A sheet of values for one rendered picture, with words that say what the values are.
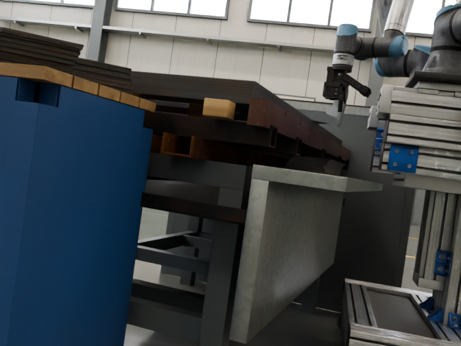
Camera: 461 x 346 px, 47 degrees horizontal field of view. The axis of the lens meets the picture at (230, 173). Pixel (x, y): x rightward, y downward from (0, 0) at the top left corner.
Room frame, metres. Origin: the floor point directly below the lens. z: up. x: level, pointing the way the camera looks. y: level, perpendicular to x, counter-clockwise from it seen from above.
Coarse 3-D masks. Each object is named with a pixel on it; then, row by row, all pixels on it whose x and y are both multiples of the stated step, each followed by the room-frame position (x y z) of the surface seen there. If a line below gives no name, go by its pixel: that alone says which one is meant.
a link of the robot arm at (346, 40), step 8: (344, 24) 1.89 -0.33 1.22; (352, 24) 1.88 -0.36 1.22; (344, 32) 1.88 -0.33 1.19; (352, 32) 1.88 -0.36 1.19; (336, 40) 1.90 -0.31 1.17; (344, 40) 1.88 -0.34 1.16; (352, 40) 1.88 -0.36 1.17; (360, 40) 1.93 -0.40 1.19; (336, 48) 1.90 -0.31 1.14; (344, 48) 1.88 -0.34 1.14; (352, 48) 1.88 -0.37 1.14
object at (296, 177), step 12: (252, 168) 1.12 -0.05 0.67; (264, 168) 1.12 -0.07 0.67; (276, 168) 1.11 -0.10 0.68; (276, 180) 1.11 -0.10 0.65; (288, 180) 1.10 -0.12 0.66; (300, 180) 1.09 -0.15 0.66; (312, 180) 1.08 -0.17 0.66; (324, 180) 1.07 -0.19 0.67; (336, 180) 1.07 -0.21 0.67; (348, 180) 1.08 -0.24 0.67; (360, 180) 1.32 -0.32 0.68
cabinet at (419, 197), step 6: (420, 192) 9.89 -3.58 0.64; (414, 198) 9.90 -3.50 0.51; (420, 198) 9.89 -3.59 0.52; (414, 204) 9.91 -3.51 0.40; (420, 204) 9.88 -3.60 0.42; (414, 210) 9.90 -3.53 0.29; (420, 210) 9.88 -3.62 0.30; (414, 216) 9.90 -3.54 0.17; (420, 216) 9.88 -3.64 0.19; (414, 222) 9.89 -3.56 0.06; (420, 222) 9.87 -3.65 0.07
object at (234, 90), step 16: (144, 80) 1.30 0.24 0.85; (160, 80) 1.28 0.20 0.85; (176, 80) 1.27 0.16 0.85; (192, 80) 1.26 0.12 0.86; (208, 80) 1.24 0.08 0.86; (224, 80) 1.23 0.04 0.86; (240, 80) 1.22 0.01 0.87; (144, 96) 1.36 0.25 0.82; (160, 96) 1.30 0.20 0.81; (176, 96) 1.27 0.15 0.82; (192, 96) 1.25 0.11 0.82; (208, 96) 1.24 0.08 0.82; (224, 96) 1.23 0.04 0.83; (240, 96) 1.22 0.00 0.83; (256, 96) 1.23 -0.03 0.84; (272, 96) 1.36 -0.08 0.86; (160, 112) 2.04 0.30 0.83; (176, 112) 1.70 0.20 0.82; (240, 112) 1.42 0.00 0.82; (288, 112) 1.54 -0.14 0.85; (320, 128) 2.06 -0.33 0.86
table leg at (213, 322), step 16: (224, 192) 1.27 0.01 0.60; (240, 192) 1.26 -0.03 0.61; (240, 208) 1.25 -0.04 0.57; (224, 224) 1.26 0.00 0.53; (240, 224) 1.27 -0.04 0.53; (224, 240) 1.26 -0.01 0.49; (240, 240) 1.28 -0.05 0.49; (224, 256) 1.26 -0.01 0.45; (240, 256) 1.30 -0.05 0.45; (208, 272) 1.27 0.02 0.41; (224, 272) 1.26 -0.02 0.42; (208, 288) 1.27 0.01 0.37; (224, 288) 1.26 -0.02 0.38; (208, 304) 1.27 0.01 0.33; (224, 304) 1.26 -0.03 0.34; (208, 320) 1.27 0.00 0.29; (224, 320) 1.25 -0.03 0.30; (208, 336) 1.27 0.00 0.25; (224, 336) 1.27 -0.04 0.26
